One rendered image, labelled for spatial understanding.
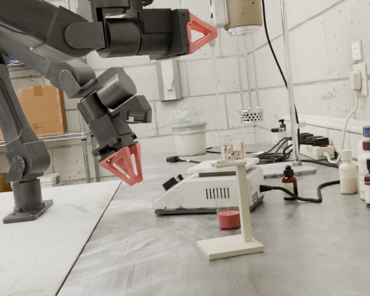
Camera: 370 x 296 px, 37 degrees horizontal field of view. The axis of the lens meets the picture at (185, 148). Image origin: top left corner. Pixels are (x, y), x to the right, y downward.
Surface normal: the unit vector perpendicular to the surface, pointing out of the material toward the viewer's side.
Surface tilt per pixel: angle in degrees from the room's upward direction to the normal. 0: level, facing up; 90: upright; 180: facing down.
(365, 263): 0
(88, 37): 90
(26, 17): 88
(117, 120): 64
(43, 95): 89
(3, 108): 89
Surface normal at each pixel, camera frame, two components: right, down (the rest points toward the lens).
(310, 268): -0.11, -0.99
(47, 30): 0.52, 0.07
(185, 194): -0.33, 0.12
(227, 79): 0.03, 0.08
